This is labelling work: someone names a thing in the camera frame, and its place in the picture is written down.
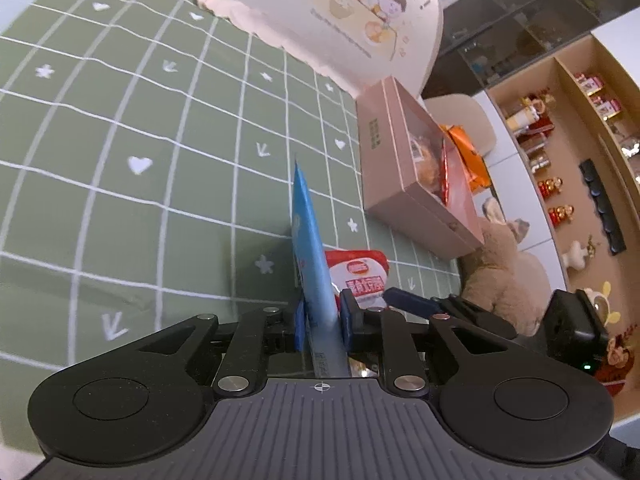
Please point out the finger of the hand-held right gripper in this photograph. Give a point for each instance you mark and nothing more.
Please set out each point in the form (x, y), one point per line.
(407, 302)

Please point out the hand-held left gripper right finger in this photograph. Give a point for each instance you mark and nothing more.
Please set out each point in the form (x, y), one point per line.
(345, 322)

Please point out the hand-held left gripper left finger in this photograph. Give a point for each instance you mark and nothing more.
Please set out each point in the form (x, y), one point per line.
(299, 327)

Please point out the red packet with white label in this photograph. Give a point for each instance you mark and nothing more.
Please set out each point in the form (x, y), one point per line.
(357, 275)

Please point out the blue snack packet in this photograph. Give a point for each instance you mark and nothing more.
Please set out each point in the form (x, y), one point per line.
(312, 250)

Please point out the pink cardboard box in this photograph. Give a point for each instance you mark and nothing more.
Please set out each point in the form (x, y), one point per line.
(400, 180)

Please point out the rabbit ear figurine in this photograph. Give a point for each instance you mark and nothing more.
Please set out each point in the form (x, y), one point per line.
(602, 305)

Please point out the white mushroom figurine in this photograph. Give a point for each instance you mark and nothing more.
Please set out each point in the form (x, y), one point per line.
(575, 257)

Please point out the beige plush toy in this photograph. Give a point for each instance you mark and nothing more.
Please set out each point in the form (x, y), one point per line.
(505, 270)

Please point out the red gold figurine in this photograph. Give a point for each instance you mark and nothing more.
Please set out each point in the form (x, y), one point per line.
(550, 187)
(561, 216)

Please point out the black strip with discs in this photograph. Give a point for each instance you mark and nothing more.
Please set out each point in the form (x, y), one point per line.
(602, 205)

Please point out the thin red packet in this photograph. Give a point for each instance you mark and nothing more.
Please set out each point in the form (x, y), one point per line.
(445, 175)

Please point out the wrapped bread stick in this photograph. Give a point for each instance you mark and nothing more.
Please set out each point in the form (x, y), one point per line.
(427, 165)

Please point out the orange snack packet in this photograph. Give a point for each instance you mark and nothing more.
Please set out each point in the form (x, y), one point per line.
(470, 157)

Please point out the wooden display shelf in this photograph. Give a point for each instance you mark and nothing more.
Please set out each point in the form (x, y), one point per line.
(565, 160)

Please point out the beige chair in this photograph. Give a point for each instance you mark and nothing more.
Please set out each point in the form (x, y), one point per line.
(467, 120)

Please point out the cream bottle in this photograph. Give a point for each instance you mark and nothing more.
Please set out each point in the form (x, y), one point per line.
(520, 120)

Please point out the green grid tablecloth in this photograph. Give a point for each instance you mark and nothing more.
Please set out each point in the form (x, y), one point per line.
(150, 110)

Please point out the pink cartoon paper bag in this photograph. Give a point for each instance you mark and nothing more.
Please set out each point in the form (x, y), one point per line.
(325, 15)

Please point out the dark glass cabinet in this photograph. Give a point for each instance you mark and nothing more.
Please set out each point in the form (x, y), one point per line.
(510, 15)

